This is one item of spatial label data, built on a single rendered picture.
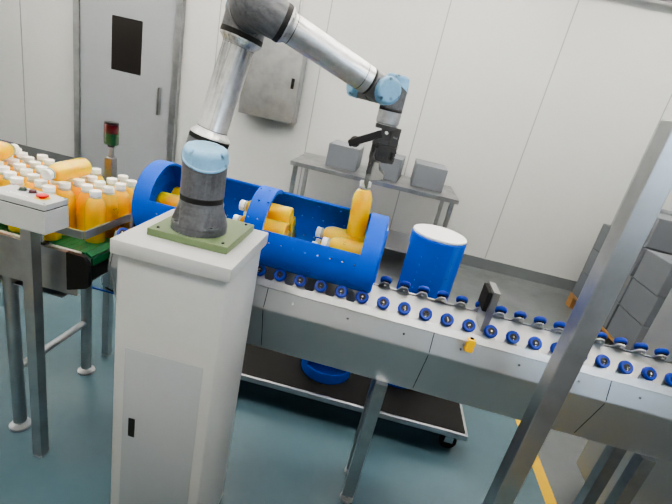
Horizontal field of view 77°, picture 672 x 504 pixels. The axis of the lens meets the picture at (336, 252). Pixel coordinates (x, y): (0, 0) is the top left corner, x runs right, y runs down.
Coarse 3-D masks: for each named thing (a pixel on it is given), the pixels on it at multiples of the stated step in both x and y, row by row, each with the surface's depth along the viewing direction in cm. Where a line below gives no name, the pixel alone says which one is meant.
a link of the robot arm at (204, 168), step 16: (192, 144) 110; (208, 144) 114; (192, 160) 107; (208, 160) 107; (224, 160) 111; (192, 176) 109; (208, 176) 109; (224, 176) 113; (192, 192) 110; (208, 192) 111; (224, 192) 116
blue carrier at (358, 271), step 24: (168, 168) 163; (144, 192) 146; (168, 192) 168; (240, 192) 166; (264, 192) 148; (144, 216) 148; (264, 216) 142; (312, 216) 166; (336, 216) 163; (384, 216) 148; (288, 240) 142; (312, 240) 169; (384, 240) 140; (264, 264) 152; (288, 264) 146; (312, 264) 144; (336, 264) 142; (360, 264) 140; (360, 288) 147
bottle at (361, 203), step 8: (360, 192) 144; (368, 192) 145; (352, 200) 147; (360, 200) 144; (368, 200) 145; (352, 208) 147; (360, 208) 145; (368, 208) 146; (352, 216) 147; (360, 216) 146; (368, 216) 148; (352, 224) 148; (360, 224) 147; (352, 232) 148; (360, 232) 148
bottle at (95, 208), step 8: (88, 200) 152; (96, 200) 152; (88, 208) 152; (96, 208) 152; (104, 208) 155; (88, 216) 153; (96, 216) 153; (104, 216) 156; (88, 224) 154; (96, 224) 154; (104, 232) 158; (88, 240) 156; (96, 240) 156; (104, 240) 159
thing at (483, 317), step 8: (488, 288) 150; (496, 288) 150; (480, 296) 155; (488, 296) 147; (496, 296) 146; (480, 304) 152; (488, 304) 148; (496, 304) 147; (480, 312) 155; (488, 312) 148; (480, 320) 153; (488, 320) 149; (480, 328) 151
